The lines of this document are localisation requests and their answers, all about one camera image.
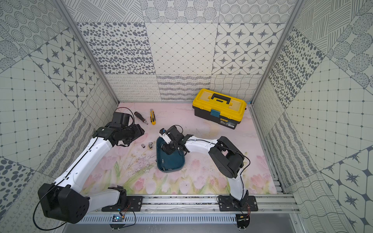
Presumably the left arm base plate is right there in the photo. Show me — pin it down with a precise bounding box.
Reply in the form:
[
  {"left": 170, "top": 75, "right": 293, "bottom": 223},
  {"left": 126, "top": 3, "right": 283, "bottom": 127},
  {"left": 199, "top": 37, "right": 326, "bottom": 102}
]
[{"left": 101, "top": 196, "right": 144, "bottom": 212}]

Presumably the right controller board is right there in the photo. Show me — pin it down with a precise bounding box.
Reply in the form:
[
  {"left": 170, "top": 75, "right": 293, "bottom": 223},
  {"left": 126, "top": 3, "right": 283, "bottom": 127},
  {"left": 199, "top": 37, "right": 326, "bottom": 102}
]
[{"left": 236, "top": 214, "right": 250, "bottom": 230}]

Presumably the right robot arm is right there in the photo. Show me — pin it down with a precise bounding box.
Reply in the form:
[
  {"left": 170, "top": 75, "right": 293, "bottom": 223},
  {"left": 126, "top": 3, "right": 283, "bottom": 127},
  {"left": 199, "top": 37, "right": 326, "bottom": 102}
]
[{"left": 159, "top": 125, "right": 249, "bottom": 205}]

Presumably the left controller board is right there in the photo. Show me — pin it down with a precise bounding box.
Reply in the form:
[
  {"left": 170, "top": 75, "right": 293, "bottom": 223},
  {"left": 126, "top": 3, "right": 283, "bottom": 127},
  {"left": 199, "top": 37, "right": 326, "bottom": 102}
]
[{"left": 109, "top": 215, "right": 125, "bottom": 230}]

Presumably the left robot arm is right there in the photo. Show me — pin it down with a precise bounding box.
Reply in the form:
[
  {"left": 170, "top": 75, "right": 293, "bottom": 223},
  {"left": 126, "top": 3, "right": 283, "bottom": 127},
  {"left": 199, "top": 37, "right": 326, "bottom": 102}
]
[{"left": 37, "top": 112, "right": 145, "bottom": 223}]

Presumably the controller board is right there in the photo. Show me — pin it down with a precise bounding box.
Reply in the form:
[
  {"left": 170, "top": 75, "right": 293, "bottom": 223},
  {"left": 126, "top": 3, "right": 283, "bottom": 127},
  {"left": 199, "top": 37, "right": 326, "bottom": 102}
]
[
  {"left": 109, "top": 215, "right": 125, "bottom": 230},
  {"left": 236, "top": 214, "right": 250, "bottom": 230}
]

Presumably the white slotted cable duct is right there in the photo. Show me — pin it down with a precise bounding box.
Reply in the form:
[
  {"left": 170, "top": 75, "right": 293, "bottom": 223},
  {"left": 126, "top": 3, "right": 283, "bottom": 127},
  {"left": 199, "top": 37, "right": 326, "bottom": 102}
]
[{"left": 79, "top": 213, "right": 236, "bottom": 224}]

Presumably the aluminium mounting rail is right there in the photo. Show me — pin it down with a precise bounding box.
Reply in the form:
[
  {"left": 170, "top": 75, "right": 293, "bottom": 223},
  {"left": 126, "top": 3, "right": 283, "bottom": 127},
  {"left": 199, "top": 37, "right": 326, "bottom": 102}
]
[{"left": 59, "top": 193, "right": 301, "bottom": 215}]

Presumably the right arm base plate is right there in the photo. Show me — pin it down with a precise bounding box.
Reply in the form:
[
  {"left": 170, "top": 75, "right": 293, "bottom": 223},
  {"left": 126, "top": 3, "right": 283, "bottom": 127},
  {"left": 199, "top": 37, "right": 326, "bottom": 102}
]
[{"left": 217, "top": 195, "right": 258, "bottom": 212}]

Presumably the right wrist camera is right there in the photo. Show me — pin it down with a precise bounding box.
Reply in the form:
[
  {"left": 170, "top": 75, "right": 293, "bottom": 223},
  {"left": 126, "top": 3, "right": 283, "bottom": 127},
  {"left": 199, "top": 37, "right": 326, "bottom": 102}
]
[{"left": 159, "top": 128, "right": 174, "bottom": 144}]

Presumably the yellow utility knife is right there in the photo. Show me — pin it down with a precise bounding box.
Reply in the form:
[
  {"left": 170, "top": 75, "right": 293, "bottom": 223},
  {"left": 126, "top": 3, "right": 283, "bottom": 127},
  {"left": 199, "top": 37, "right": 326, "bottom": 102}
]
[{"left": 150, "top": 109, "right": 156, "bottom": 125}]

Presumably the yellow black toolbox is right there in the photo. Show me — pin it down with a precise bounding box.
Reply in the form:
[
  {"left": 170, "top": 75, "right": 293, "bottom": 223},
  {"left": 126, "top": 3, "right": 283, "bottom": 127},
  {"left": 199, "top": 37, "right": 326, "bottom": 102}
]
[{"left": 192, "top": 89, "right": 247, "bottom": 130}]

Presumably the teal plastic storage tray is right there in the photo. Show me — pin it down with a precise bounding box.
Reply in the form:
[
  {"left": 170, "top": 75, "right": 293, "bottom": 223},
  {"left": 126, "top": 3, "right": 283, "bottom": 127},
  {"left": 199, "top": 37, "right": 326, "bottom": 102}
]
[{"left": 156, "top": 137, "right": 185, "bottom": 173}]

